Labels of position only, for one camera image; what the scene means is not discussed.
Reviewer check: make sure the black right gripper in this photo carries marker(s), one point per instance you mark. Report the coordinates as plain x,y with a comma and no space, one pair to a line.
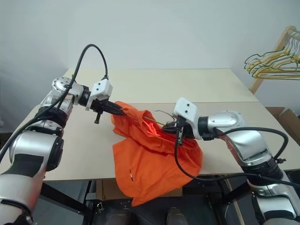
184,131

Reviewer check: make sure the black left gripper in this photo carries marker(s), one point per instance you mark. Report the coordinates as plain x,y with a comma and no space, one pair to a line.
100,106

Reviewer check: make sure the orange shorts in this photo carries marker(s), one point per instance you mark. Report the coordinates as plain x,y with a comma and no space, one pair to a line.
150,168

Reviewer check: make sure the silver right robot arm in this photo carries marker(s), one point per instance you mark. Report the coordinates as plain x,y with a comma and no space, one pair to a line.
248,145

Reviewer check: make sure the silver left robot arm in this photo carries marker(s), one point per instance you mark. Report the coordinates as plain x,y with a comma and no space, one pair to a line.
30,145

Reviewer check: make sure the wooden clothes rack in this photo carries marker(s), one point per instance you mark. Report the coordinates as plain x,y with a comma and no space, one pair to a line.
255,86

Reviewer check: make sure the thin wooden stick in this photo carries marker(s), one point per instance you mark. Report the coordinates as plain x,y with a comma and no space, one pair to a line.
236,206

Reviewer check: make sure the open brown cardboard box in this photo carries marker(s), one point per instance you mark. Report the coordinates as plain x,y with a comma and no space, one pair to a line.
288,122

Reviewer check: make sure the bunch of yellow hangers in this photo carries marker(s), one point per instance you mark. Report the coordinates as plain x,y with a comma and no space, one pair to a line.
279,77

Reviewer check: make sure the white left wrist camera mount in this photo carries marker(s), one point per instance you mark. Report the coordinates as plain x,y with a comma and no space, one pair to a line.
103,87

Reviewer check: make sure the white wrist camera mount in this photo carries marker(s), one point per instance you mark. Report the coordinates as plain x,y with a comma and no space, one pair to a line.
187,107
103,87

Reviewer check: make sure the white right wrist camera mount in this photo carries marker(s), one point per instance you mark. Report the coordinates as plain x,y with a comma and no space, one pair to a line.
187,107

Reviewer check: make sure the black metal table frame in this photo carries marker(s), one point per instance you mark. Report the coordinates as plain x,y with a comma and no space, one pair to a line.
65,197

